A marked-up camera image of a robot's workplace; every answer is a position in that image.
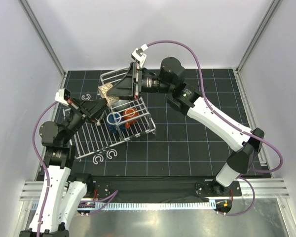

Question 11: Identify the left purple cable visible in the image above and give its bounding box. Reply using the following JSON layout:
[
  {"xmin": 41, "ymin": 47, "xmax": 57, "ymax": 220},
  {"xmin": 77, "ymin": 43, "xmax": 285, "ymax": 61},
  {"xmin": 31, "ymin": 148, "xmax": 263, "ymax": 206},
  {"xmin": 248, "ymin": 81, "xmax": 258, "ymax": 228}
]
[{"xmin": 32, "ymin": 101, "xmax": 119, "ymax": 237}]

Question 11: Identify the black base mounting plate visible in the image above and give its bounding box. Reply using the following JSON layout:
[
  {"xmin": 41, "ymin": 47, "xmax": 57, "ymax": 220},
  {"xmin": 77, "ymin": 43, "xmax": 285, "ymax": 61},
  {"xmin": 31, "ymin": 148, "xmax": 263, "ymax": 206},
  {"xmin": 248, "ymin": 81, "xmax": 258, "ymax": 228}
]
[{"xmin": 92, "ymin": 175, "xmax": 242, "ymax": 203}]

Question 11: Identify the blue mug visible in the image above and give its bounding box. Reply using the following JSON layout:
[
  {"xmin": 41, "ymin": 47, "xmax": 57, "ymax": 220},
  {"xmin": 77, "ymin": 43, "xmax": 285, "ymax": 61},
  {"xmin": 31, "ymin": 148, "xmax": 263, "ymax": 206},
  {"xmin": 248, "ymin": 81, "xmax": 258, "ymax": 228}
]
[{"xmin": 106, "ymin": 112, "xmax": 126, "ymax": 134}]

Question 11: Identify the aluminium frame post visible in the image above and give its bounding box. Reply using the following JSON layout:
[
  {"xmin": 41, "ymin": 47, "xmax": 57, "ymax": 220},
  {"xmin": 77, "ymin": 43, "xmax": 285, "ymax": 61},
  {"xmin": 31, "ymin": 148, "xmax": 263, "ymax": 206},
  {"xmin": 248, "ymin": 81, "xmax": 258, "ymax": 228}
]
[
  {"xmin": 235, "ymin": 0, "xmax": 282, "ymax": 74},
  {"xmin": 18, "ymin": 0, "xmax": 66, "ymax": 78}
]

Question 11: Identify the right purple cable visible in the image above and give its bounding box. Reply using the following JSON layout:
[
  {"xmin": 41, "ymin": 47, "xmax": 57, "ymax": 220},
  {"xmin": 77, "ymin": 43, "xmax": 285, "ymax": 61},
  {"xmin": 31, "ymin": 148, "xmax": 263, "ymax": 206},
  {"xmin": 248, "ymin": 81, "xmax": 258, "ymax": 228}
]
[{"xmin": 148, "ymin": 40, "xmax": 283, "ymax": 218}]

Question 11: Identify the orange patterned mug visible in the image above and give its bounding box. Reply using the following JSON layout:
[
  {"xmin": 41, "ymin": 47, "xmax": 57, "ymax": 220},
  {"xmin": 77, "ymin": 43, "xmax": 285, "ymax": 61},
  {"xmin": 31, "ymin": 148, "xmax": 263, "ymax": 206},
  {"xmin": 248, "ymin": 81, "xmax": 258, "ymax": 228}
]
[{"xmin": 123, "ymin": 108, "xmax": 139, "ymax": 129}]

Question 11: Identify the grey speckled mug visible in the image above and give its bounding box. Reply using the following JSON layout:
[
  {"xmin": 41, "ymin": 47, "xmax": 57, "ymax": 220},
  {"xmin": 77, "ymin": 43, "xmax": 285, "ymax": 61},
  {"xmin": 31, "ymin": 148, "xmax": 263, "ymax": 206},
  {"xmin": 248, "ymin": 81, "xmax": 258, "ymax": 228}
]
[{"xmin": 111, "ymin": 100, "xmax": 131, "ymax": 113}]

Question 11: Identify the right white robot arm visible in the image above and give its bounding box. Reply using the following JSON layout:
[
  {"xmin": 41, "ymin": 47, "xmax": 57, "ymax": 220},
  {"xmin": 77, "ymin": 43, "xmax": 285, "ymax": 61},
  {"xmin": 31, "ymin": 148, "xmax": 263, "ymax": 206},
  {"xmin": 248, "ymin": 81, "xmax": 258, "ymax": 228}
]
[{"xmin": 107, "ymin": 57, "xmax": 264, "ymax": 196}]

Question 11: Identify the left aluminium frame post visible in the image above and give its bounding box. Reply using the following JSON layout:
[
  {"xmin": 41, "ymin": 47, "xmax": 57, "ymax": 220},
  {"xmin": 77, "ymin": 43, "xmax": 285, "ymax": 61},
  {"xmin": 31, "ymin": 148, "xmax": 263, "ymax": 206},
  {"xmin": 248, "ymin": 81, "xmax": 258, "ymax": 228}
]
[{"xmin": 18, "ymin": 0, "xmax": 66, "ymax": 78}]

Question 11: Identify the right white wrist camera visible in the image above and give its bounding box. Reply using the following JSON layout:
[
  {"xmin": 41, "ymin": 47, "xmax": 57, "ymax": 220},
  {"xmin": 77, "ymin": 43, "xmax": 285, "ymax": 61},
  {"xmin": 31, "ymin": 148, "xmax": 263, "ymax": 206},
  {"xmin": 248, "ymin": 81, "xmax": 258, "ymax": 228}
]
[{"xmin": 131, "ymin": 44, "xmax": 148, "ymax": 68}]

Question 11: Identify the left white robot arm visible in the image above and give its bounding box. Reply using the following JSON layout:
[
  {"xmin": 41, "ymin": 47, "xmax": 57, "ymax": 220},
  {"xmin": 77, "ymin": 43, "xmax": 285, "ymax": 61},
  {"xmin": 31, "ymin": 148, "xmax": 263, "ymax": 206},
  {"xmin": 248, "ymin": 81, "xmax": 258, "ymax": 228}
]
[{"xmin": 19, "ymin": 97, "xmax": 107, "ymax": 237}]

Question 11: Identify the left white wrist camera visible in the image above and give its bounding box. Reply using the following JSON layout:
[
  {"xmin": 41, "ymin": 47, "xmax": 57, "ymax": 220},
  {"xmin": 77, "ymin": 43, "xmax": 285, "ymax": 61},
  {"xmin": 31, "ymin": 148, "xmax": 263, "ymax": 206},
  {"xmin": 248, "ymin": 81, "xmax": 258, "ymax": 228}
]
[{"xmin": 55, "ymin": 88, "xmax": 71, "ymax": 107}]

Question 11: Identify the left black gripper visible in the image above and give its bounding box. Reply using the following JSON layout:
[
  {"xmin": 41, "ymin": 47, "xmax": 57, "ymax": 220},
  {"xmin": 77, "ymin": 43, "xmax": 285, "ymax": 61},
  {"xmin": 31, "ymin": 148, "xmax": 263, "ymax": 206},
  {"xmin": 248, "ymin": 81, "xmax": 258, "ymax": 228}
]
[{"xmin": 61, "ymin": 97, "xmax": 110, "ymax": 144}]

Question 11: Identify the purple cable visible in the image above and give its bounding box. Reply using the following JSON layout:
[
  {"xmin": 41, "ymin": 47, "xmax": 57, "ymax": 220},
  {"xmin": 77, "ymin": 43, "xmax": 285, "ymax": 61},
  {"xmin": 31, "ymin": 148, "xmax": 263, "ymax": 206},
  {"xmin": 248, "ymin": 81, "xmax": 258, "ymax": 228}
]
[
  {"xmin": 148, "ymin": 40, "xmax": 283, "ymax": 218},
  {"xmin": 32, "ymin": 101, "xmax": 119, "ymax": 237}
]

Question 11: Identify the right aluminium frame post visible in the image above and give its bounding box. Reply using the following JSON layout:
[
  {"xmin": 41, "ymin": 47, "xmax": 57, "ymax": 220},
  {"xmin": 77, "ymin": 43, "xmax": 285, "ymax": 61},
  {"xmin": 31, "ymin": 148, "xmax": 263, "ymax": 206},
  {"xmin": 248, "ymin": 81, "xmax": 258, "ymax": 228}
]
[{"xmin": 235, "ymin": 0, "xmax": 282, "ymax": 74}]

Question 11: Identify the white slotted cable duct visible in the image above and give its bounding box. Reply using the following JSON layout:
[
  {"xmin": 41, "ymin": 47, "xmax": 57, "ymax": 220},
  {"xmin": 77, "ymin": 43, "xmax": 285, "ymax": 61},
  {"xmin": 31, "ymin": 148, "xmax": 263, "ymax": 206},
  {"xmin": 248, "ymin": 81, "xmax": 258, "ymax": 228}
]
[{"xmin": 31, "ymin": 201, "xmax": 217, "ymax": 212}]

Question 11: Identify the small brown cup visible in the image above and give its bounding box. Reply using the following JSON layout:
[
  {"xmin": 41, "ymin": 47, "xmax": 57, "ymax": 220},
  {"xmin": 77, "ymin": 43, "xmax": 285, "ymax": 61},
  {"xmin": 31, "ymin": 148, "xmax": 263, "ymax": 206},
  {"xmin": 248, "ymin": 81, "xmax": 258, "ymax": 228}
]
[{"xmin": 98, "ymin": 83, "xmax": 119, "ymax": 107}]

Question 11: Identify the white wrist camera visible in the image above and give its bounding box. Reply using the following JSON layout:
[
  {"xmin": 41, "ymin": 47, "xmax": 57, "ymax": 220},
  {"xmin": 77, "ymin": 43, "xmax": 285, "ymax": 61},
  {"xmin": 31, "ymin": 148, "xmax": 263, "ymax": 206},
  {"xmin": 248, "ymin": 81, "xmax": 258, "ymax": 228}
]
[
  {"xmin": 131, "ymin": 44, "xmax": 148, "ymax": 68},
  {"xmin": 55, "ymin": 88, "xmax": 71, "ymax": 107}
]

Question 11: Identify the silver wire dish rack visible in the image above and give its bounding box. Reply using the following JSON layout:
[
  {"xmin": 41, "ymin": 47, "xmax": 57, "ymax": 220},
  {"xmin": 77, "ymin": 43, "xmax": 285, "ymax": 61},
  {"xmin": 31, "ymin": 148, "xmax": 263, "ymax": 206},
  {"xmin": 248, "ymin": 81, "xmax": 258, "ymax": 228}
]
[{"xmin": 64, "ymin": 69, "xmax": 156, "ymax": 164}]

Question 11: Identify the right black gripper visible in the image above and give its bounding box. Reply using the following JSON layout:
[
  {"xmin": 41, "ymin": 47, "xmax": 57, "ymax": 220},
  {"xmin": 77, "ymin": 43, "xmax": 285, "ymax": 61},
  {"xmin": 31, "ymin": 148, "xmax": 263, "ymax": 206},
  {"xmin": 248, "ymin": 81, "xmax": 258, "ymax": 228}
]
[{"xmin": 106, "ymin": 63, "xmax": 172, "ymax": 102}]

